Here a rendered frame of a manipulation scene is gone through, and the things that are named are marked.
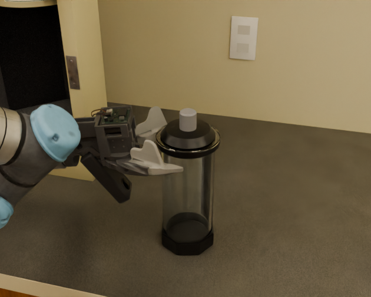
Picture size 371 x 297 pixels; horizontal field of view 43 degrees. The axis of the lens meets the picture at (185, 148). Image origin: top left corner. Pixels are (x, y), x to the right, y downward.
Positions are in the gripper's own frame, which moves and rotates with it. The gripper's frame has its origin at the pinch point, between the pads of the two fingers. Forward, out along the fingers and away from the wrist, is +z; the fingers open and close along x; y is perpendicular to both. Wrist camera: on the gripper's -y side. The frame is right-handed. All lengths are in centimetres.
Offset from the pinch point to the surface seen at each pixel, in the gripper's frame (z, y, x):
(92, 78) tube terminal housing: -19.3, 4.8, 23.5
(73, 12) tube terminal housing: -19.3, 19.6, 18.9
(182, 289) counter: -2.0, -19.9, -12.8
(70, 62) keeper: -21.9, 10.0, 19.0
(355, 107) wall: 44, -18, 46
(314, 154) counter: 30.0, -22.4, 30.6
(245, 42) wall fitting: 16, 0, 53
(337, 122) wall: 40, -23, 47
